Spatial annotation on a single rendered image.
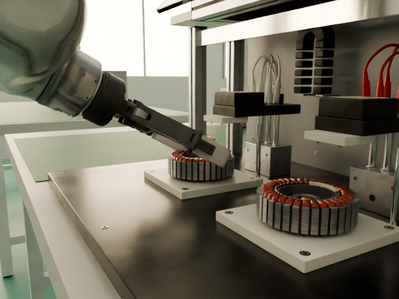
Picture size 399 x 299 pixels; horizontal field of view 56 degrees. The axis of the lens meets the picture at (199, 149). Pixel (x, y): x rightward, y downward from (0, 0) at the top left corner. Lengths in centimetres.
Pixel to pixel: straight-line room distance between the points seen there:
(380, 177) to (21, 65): 43
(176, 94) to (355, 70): 496
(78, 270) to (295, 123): 54
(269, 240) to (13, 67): 28
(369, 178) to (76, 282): 38
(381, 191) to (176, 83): 515
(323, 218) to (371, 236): 6
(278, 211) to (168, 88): 517
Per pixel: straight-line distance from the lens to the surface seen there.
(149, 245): 41
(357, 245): 41
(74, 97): 51
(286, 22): 61
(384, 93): 56
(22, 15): 31
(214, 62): 591
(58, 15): 31
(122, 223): 47
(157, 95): 547
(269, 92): 68
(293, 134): 82
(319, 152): 77
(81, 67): 51
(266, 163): 68
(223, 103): 65
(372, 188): 54
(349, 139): 44
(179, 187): 57
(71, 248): 47
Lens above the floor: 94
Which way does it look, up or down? 10 degrees down
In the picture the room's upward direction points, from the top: straight up
